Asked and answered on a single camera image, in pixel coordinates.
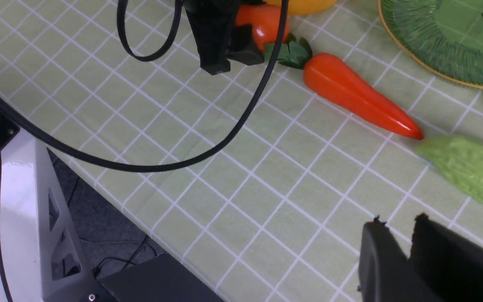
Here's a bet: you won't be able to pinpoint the green bitter gourd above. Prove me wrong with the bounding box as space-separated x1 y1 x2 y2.
414 134 483 205

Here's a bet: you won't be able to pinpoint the yellow banana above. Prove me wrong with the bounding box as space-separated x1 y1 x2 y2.
264 0 337 16

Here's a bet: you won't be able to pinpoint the green leaf-shaped glass plate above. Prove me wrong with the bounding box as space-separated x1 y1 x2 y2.
377 0 483 90

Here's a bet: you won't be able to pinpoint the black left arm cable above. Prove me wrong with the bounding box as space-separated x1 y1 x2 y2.
0 0 290 173

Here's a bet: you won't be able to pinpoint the orange persimmon green calyx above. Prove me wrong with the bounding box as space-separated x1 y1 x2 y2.
235 4 281 53

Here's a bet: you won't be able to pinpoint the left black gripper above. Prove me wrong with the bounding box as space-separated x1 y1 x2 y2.
183 0 265 76

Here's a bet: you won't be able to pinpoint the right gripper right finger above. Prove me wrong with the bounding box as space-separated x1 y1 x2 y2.
409 214 483 302

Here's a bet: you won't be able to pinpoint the green checkered tablecloth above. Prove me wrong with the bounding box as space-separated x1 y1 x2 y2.
0 0 483 302

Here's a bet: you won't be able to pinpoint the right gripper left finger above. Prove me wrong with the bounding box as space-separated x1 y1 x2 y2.
357 216 447 302

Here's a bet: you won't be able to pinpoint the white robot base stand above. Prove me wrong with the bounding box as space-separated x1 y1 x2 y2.
0 129 105 302

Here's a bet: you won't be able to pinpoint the orange carrot green leaves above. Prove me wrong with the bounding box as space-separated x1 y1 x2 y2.
277 33 424 140

